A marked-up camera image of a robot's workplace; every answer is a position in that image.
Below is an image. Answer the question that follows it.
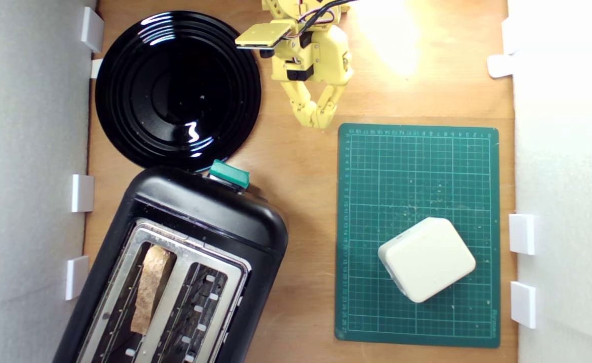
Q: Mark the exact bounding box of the brown bread slice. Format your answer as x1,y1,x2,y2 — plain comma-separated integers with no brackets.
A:
130,245,176,335

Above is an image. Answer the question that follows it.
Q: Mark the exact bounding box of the green toaster lever knob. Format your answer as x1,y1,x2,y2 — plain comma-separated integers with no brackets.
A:
209,159,250,190

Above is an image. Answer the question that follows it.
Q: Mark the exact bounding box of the black two-slot toaster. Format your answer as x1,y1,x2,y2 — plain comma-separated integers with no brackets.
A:
53,165,289,363

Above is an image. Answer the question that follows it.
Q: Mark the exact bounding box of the green cutting mat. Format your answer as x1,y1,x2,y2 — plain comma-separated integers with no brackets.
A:
335,123,501,348

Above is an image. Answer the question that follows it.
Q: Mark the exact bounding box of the black round plate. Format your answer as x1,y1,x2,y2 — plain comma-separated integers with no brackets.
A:
95,10,262,172

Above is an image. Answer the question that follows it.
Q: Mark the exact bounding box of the white square block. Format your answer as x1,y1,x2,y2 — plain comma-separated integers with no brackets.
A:
377,217,477,304

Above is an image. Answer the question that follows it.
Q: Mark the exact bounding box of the yellow wrist camera housing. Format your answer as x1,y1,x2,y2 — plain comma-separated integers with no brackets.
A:
235,21,296,57

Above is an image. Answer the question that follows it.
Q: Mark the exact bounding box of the white wall clip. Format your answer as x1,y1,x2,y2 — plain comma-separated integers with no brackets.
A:
510,281,537,329
508,214,536,256
71,174,95,213
501,17,518,55
65,255,90,301
487,53,515,79
80,7,104,53

